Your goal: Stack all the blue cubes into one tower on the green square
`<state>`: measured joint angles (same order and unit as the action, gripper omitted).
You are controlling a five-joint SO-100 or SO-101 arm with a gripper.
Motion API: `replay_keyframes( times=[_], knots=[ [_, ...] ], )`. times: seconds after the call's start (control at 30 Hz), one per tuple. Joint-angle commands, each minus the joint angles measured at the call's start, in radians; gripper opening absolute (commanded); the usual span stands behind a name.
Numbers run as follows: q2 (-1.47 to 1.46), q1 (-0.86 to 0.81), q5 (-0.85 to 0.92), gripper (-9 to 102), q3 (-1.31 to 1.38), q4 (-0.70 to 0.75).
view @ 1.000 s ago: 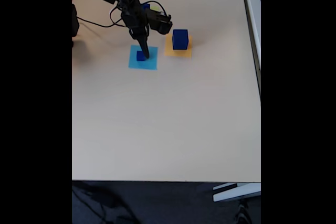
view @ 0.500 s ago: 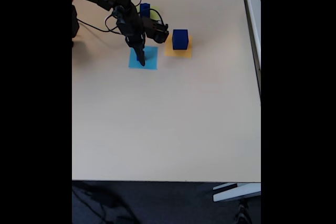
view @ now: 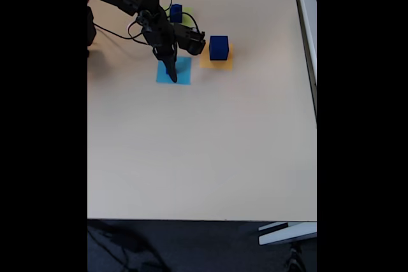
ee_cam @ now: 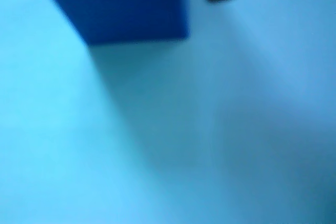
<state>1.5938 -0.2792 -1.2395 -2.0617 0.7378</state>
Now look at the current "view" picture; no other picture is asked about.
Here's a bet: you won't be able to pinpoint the medium blue cube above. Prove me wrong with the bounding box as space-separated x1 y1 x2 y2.
170 3 184 24

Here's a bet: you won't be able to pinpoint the light blue paper square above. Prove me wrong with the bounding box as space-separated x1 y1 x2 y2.
155 54 193 86

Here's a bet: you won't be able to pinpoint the orange paper square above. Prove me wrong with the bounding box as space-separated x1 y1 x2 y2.
199 41 234 71

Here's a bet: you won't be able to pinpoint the green paper square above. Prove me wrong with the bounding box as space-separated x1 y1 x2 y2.
164 6 196 27

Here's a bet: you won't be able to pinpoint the large blue cube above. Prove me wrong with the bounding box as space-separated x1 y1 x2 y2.
209 35 230 62

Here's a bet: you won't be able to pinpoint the white neighbouring table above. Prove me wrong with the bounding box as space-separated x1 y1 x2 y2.
289 0 317 129

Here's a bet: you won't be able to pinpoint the white table foot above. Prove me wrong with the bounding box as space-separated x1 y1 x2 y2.
258 222 317 247

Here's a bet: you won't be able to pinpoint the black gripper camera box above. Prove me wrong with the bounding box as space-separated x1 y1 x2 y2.
173 22 207 57

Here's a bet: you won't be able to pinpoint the black camera cable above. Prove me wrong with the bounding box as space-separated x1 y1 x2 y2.
93 0 205 46

